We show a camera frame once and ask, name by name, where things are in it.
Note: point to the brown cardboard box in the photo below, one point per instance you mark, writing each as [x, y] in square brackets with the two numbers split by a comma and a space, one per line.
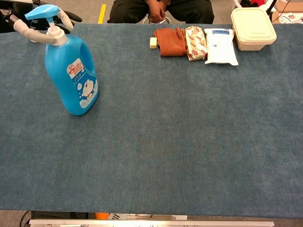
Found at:
[292, 6]

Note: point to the blue table mat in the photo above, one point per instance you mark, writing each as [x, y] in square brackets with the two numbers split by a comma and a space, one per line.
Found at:
[165, 142]

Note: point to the white printed bag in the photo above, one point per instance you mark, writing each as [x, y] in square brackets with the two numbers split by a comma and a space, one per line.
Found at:
[291, 17]

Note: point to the rust brown folded cloth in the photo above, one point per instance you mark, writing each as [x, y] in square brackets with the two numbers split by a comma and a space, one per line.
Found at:
[170, 42]

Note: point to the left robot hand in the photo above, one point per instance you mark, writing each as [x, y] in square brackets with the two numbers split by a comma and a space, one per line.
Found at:
[35, 36]

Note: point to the pale yellow soap bar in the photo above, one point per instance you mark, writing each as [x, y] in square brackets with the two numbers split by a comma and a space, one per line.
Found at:
[153, 43]

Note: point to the beige red-print snack packet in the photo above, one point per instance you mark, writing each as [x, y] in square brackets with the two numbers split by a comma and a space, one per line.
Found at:
[195, 45]

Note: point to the blue pump detergent bottle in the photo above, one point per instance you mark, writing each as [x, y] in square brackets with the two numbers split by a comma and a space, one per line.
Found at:
[68, 71]

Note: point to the aluminium profile rail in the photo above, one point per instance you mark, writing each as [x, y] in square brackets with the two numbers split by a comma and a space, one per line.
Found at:
[165, 223]

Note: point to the white storage bin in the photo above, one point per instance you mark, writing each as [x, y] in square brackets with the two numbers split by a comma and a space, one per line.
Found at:
[236, 3]

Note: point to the white refill pouch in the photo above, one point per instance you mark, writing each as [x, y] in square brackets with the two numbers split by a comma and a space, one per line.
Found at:
[221, 50]

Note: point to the red cloth item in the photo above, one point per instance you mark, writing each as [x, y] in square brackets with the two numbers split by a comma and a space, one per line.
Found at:
[255, 2]

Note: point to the seated person in black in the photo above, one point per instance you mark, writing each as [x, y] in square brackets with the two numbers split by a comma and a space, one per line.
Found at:
[189, 10]

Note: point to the chrome stool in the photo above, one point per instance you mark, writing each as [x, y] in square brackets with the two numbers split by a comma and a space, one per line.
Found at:
[166, 20]

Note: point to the orange object under table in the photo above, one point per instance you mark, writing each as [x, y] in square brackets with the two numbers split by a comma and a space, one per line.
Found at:
[101, 215]

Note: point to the cream lidded plastic box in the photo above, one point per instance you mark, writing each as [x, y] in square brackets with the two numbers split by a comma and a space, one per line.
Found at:
[252, 26]

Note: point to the black stand pole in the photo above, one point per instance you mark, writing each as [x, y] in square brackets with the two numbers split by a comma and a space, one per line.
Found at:
[270, 10]

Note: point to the yellow floor tape strip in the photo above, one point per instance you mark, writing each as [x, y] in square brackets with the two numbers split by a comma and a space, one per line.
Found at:
[102, 14]

